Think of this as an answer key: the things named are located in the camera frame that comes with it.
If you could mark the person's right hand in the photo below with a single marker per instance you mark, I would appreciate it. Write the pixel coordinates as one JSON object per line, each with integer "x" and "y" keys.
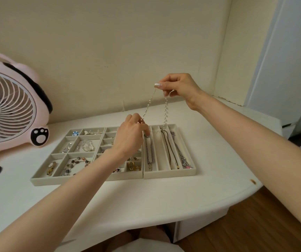
{"x": 183, "y": 85}

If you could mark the person's left hand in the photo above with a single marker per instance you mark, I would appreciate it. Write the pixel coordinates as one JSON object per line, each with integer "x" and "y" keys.
{"x": 129, "y": 139}

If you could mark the gold oval hoop earring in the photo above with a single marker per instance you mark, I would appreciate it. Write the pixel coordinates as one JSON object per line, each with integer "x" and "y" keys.
{"x": 132, "y": 166}

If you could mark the pink black bow earring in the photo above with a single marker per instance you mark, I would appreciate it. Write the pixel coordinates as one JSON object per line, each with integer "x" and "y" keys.
{"x": 116, "y": 170}

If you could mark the rhinestone bow brooch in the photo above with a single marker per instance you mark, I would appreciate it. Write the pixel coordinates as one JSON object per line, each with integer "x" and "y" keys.
{"x": 95, "y": 132}

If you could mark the grey earring grid tray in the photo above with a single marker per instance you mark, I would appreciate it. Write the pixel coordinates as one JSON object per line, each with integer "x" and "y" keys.
{"x": 124, "y": 177}

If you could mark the grey necklace tray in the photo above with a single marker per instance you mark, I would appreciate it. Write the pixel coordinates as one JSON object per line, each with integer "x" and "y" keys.
{"x": 166, "y": 174}

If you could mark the grey bracelet tray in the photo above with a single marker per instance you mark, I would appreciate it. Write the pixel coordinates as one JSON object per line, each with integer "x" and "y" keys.
{"x": 39, "y": 182}

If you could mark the person's right forearm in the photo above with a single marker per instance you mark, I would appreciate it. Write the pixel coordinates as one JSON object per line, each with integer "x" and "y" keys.
{"x": 265, "y": 154}

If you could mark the person's left forearm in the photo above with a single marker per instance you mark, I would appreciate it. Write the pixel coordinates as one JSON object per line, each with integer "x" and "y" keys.
{"x": 56, "y": 207}

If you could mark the white table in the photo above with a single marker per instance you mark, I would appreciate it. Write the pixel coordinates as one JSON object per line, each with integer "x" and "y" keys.
{"x": 153, "y": 196}

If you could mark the white door panel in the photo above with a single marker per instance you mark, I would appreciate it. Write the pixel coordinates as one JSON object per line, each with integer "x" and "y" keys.
{"x": 284, "y": 62}

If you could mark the pink animal-shaped desk fan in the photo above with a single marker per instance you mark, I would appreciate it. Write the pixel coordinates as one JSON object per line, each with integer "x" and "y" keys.
{"x": 11, "y": 110}

